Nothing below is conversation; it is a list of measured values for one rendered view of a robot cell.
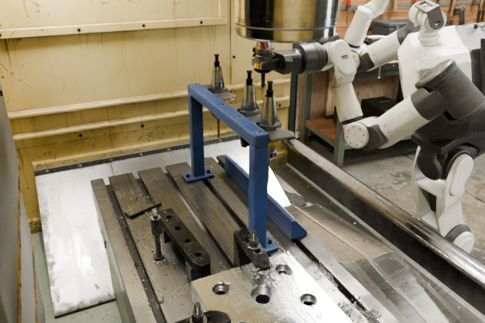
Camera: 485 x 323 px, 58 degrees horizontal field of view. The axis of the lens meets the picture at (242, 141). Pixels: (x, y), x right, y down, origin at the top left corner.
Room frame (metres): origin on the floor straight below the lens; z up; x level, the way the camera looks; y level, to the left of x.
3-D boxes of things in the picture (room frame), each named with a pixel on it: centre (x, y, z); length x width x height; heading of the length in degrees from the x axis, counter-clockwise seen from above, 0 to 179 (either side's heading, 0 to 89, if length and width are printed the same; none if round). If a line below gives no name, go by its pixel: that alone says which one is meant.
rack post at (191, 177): (1.31, 0.15, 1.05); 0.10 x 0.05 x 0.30; 115
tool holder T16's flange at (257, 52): (1.23, -0.06, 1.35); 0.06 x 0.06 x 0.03
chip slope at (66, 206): (1.28, 0.21, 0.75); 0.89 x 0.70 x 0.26; 115
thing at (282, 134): (0.94, -0.09, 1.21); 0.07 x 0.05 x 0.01; 115
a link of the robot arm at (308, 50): (1.27, -0.15, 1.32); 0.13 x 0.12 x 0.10; 26
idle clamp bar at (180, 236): (0.89, 0.15, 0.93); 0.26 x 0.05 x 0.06; 30
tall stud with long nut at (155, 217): (0.88, 0.21, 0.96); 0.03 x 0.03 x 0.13
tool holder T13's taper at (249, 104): (1.09, -0.02, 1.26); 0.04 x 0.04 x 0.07
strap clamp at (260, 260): (0.79, -0.02, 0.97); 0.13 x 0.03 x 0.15; 25
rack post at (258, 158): (0.92, -0.04, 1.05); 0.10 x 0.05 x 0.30; 115
